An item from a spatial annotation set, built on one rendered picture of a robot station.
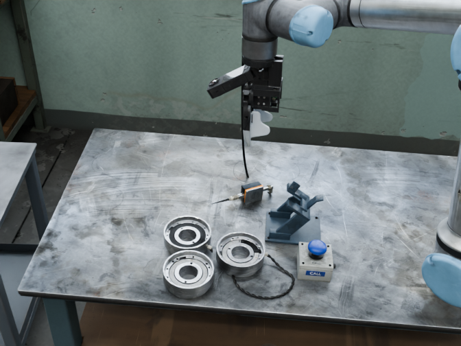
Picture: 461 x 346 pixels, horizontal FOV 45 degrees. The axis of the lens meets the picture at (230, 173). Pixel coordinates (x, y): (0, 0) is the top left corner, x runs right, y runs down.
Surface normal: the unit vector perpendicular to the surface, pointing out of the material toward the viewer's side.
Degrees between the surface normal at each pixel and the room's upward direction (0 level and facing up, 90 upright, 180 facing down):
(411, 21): 110
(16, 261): 0
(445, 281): 97
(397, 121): 90
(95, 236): 0
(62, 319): 90
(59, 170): 0
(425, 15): 86
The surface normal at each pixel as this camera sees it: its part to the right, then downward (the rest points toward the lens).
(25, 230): 0.04, -0.79
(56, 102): -0.07, 0.61
